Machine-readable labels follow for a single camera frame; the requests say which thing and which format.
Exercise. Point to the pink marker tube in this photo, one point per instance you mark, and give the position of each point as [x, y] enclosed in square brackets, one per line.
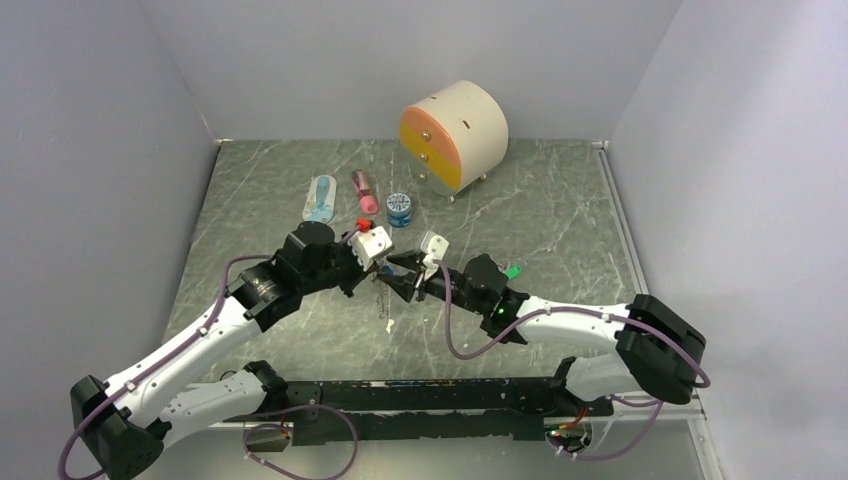
[366, 198]

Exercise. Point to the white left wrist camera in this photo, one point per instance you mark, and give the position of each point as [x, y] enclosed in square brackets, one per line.
[369, 243]

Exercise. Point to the green plastic key tag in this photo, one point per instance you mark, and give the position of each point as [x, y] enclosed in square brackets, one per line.
[513, 271]

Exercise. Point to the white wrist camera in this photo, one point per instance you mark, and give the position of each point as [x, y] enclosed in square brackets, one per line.
[433, 247]
[369, 243]

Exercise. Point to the beige round drawer cabinet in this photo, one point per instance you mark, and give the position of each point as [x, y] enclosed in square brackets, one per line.
[454, 137]

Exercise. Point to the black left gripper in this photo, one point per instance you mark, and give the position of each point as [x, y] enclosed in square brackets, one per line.
[358, 273]

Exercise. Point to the blue round tin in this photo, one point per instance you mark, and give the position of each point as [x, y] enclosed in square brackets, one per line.
[398, 209]

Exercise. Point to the light blue oval case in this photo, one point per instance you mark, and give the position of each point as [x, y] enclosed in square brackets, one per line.
[320, 201]

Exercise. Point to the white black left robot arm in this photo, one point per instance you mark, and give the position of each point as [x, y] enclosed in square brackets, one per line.
[129, 419]

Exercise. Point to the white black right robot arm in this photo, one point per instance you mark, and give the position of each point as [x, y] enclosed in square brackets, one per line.
[640, 345]

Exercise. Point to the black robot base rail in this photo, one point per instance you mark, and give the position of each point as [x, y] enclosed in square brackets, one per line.
[320, 412]

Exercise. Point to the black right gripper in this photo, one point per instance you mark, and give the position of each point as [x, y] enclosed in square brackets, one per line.
[403, 285]

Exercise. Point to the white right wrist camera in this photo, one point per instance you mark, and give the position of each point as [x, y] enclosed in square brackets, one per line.
[433, 247]

